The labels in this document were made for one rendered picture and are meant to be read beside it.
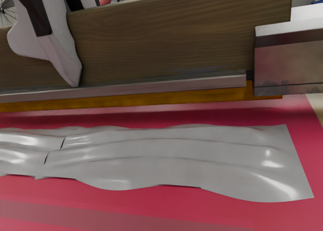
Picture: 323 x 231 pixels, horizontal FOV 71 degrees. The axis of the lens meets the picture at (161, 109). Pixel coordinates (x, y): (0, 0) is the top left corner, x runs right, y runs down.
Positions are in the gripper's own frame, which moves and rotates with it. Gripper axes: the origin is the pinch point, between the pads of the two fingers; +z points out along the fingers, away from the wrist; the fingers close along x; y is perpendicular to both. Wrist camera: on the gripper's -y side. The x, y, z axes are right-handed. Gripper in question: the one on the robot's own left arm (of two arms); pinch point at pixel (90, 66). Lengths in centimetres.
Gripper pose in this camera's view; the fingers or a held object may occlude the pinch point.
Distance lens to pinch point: 24.7
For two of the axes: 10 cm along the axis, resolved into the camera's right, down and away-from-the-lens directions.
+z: 1.9, 8.7, 4.5
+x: -2.5, 4.8, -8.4
